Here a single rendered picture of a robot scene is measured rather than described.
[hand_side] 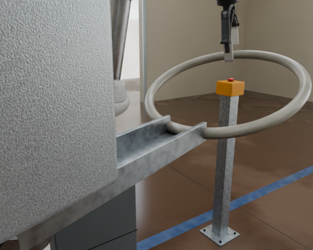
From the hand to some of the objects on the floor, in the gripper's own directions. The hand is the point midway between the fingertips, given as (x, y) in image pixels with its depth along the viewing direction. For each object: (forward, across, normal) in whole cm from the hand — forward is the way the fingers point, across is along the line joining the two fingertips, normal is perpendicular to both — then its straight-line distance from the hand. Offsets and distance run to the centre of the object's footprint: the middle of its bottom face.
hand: (231, 49), depth 104 cm
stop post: (+144, -16, -22) cm, 146 cm away
